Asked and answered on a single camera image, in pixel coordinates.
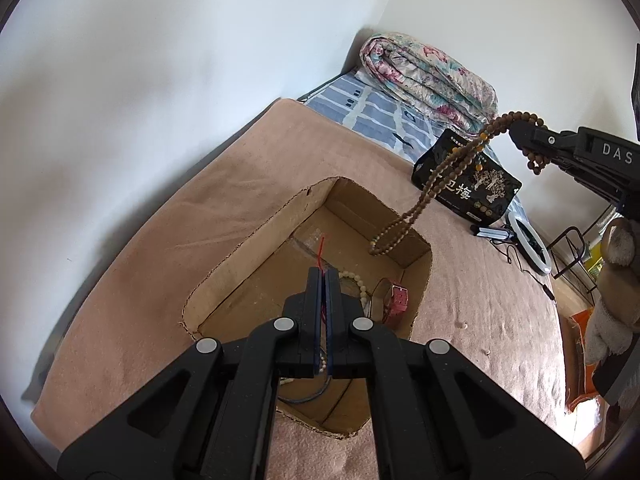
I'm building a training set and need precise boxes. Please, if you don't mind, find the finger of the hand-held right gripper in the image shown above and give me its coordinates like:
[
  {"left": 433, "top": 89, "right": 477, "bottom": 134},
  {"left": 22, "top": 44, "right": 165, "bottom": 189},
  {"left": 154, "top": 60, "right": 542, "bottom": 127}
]
[
  {"left": 522, "top": 147, "right": 626, "bottom": 208},
  {"left": 507, "top": 121, "right": 578, "bottom": 155}
]

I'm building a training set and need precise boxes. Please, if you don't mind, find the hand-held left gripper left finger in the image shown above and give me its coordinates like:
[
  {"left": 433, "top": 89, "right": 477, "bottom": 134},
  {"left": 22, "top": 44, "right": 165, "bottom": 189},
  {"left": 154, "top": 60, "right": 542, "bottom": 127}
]
[{"left": 59, "top": 267, "right": 326, "bottom": 480}]

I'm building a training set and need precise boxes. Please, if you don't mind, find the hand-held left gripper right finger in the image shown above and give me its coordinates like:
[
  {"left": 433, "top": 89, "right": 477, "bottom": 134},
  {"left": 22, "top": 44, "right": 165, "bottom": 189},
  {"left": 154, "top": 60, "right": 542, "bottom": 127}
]
[{"left": 325, "top": 269, "right": 586, "bottom": 480}]

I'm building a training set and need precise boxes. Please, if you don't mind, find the brown wooden bead necklace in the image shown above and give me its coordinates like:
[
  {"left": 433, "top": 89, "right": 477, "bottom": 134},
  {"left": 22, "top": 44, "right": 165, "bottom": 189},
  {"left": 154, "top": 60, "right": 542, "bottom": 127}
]
[{"left": 369, "top": 110, "right": 547, "bottom": 257}]

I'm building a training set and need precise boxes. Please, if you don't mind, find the cream bead bracelet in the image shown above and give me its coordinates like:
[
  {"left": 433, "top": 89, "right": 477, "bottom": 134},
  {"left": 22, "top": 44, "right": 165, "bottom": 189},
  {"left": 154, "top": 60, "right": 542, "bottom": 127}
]
[{"left": 339, "top": 270, "right": 371, "bottom": 306}]

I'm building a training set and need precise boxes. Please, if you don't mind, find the thin bangle with coloured threads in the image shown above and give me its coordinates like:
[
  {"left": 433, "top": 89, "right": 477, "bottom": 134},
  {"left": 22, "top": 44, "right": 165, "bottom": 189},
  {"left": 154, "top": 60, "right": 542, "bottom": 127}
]
[{"left": 277, "top": 235, "right": 341, "bottom": 406}]

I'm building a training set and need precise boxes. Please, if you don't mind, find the cardboard box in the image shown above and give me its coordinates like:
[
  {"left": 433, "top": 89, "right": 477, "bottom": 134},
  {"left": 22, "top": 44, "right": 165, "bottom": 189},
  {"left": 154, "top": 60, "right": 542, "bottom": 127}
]
[{"left": 180, "top": 176, "right": 435, "bottom": 437}]

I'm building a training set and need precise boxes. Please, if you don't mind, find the red strap wristwatch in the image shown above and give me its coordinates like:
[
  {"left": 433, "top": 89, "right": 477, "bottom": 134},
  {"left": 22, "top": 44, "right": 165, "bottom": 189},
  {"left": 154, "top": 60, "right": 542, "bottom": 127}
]
[{"left": 375, "top": 279, "right": 411, "bottom": 323}]

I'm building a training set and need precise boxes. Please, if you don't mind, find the white pearl necklace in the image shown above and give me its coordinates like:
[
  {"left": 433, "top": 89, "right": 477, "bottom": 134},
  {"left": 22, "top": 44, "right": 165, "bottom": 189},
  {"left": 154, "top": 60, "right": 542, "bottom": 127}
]
[{"left": 277, "top": 357, "right": 331, "bottom": 388}]

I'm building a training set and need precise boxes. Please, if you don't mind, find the person's right forearm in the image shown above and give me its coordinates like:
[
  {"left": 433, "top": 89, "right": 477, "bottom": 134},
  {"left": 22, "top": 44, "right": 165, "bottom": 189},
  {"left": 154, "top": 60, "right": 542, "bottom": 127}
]
[{"left": 582, "top": 215, "right": 640, "bottom": 366}]

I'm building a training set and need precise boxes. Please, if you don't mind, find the black metal clothes rack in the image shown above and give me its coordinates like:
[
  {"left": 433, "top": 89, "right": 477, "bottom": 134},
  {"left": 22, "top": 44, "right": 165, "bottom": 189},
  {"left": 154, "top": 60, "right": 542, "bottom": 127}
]
[{"left": 545, "top": 205, "right": 626, "bottom": 293}]

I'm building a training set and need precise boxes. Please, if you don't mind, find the black snack bag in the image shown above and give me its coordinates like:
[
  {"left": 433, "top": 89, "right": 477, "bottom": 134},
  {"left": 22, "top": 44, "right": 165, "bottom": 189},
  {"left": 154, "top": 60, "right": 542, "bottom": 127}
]
[{"left": 411, "top": 128, "right": 523, "bottom": 226}]

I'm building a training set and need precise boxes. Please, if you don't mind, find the yellow green box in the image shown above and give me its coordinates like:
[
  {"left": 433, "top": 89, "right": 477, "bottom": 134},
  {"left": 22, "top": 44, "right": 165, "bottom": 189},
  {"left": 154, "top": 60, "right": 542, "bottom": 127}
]
[{"left": 582, "top": 240, "right": 608, "bottom": 281}]

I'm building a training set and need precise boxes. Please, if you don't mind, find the folded floral quilt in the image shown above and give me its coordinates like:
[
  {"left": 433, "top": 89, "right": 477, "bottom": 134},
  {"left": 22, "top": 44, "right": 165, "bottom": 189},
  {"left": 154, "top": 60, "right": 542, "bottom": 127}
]
[{"left": 359, "top": 34, "right": 501, "bottom": 136}]

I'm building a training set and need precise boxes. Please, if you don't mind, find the blue checked bed sheet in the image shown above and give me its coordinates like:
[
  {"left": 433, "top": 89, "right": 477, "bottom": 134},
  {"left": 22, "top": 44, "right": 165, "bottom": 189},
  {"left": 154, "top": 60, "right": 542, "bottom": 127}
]
[{"left": 300, "top": 67, "right": 501, "bottom": 166}]

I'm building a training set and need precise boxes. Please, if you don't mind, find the white ring light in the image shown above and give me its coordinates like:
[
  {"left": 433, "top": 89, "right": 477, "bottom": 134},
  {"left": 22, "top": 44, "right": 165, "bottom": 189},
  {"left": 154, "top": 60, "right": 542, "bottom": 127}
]
[{"left": 506, "top": 209, "right": 553, "bottom": 277}]

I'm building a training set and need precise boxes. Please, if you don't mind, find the black cable with inline switch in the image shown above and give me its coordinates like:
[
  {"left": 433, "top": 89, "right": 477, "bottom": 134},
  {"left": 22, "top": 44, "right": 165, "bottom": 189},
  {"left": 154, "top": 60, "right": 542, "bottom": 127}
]
[{"left": 492, "top": 237, "right": 556, "bottom": 303}]

